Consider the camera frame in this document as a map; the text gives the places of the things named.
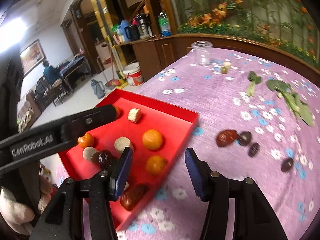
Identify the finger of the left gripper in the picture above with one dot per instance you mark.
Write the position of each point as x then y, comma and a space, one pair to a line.
77, 125

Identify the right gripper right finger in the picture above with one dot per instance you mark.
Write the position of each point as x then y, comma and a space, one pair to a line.
254, 216

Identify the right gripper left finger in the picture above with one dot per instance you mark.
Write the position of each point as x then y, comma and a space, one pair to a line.
63, 216

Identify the small banana piece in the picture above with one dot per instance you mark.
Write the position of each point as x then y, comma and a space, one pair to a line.
134, 115

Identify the red tray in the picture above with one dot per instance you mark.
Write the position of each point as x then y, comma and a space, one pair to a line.
175, 124

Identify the large red jujube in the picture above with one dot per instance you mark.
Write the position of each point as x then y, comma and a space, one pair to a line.
226, 137

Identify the peeled banana piece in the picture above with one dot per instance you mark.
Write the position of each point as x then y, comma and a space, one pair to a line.
121, 143

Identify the lone orange tangerine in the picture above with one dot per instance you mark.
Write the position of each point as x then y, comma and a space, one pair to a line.
155, 164

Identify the person left hand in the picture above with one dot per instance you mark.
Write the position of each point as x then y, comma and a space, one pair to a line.
16, 217

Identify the grey kettle on floor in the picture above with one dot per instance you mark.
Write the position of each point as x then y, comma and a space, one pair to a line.
98, 88

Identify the seated person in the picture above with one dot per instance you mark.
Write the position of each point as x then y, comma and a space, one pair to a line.
51, 74

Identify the broom and dustpan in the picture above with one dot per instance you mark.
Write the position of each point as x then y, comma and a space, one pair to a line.
108, 66

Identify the dark plum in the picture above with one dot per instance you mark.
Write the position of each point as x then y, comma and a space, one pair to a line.
245, 138
287, 165

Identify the small dark date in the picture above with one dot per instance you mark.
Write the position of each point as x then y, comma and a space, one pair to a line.
253, 150

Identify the white paint bucket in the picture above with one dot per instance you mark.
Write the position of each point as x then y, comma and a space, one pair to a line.
133, 74

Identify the purple floral tablecloth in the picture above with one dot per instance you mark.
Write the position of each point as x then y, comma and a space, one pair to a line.
175, 211

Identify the black mug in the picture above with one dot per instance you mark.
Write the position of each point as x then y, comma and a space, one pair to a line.
132, 32

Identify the blue detergent jug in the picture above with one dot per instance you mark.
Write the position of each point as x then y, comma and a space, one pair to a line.
123, 25

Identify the steel thermos jug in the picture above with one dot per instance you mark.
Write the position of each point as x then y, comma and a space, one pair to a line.
143, 26

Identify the large green leaf vegetable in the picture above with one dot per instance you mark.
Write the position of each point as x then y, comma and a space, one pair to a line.
292, 99

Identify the green water bottle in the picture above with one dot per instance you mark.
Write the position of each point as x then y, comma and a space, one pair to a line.
164, 24

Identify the small bok choy stalk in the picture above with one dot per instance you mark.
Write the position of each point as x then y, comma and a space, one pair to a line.
254, 79

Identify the green olive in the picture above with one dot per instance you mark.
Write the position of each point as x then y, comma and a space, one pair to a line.
224, 70

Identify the clear plastic cup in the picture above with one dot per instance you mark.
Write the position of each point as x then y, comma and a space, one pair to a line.
202, 52

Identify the flower garden glass panel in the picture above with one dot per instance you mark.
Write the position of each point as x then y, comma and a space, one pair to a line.
283, 24

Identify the framed wall painting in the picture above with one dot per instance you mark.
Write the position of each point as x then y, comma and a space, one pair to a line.
32, 56

